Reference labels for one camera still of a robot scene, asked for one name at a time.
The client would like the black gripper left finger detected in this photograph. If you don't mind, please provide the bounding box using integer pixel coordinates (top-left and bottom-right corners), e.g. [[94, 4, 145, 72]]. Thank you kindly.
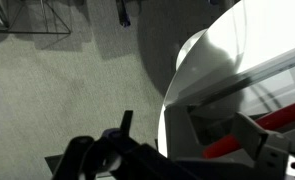
[[51, 109, 201, 180]]

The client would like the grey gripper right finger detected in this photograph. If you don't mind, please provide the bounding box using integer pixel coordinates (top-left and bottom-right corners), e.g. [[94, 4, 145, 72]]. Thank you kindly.
[[231, 112, 295, 180]]

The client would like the dark flat floor plate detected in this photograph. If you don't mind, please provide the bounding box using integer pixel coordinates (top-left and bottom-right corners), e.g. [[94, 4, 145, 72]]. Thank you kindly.
[[44, 154, 65, 176]]

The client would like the black furniture leg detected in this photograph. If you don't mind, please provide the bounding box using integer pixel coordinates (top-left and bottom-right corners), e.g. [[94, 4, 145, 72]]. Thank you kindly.
[[116, 0, 132, 28]]

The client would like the red stove handle bar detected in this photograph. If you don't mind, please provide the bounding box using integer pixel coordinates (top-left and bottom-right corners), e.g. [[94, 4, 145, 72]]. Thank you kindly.
[[202, 99, 295, 160]]

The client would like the metal wire frame stand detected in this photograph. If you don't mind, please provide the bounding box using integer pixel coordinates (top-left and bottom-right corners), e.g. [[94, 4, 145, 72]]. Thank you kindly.
[[0, 0, 73, 35]]

